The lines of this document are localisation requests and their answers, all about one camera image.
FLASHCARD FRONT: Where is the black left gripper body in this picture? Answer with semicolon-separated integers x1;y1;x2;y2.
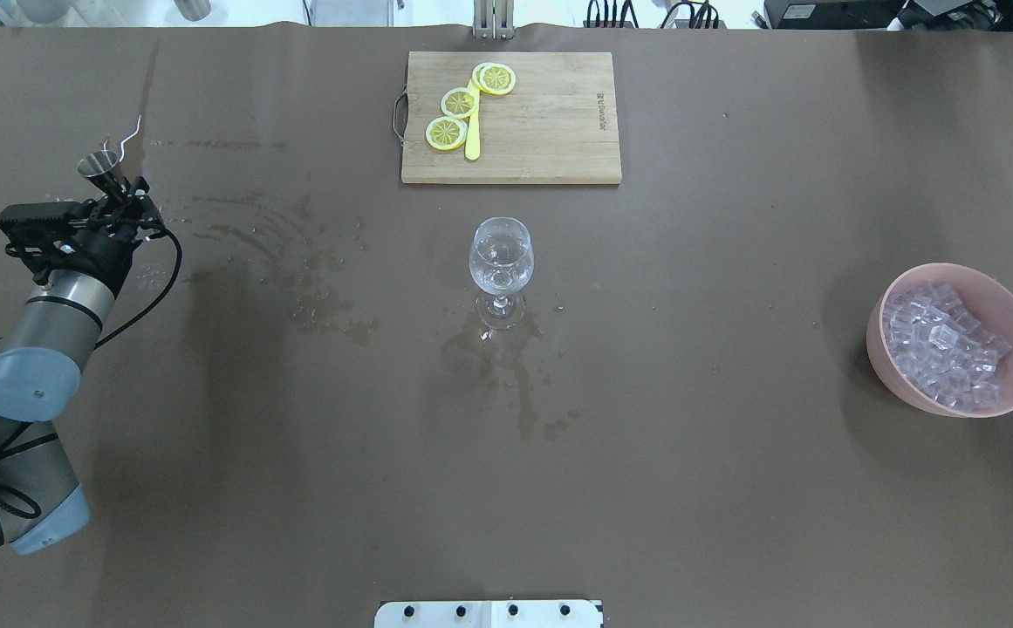
38;198;166;281

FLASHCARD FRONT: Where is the steel measuring jigger cup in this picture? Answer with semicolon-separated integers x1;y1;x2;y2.
77;148;132;200

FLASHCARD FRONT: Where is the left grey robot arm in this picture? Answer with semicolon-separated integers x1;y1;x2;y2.
0;175;172;554

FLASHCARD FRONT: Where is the clear wine glass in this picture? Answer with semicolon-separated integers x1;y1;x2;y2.
468;217;535;331

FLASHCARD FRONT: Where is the clear ice cubes pile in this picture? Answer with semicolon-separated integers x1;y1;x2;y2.
880;283;1013;411

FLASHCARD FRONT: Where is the middle lemon slice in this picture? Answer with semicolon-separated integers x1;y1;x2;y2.
440;86;481;120

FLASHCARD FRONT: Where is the yellow plastic knife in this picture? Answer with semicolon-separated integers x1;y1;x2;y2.
463;78;483;162

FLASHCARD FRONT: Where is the lemon slice under top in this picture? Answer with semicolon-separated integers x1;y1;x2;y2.
471;61;489;91

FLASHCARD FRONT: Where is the bamboo cutting board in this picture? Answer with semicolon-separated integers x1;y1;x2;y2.
400;51;623;184

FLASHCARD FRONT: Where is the pink bowl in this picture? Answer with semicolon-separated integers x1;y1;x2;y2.
865;263;1013;418

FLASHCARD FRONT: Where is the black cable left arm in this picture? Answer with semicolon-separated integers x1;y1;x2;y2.
0;222;184;524

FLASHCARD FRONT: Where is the lemon slice near handle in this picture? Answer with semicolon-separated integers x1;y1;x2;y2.
425;116;468;151

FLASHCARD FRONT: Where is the aluminium frame post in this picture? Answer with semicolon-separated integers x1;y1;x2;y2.
473;0;517;40

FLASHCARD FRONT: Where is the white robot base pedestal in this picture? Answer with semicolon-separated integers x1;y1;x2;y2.
373;599;606;627

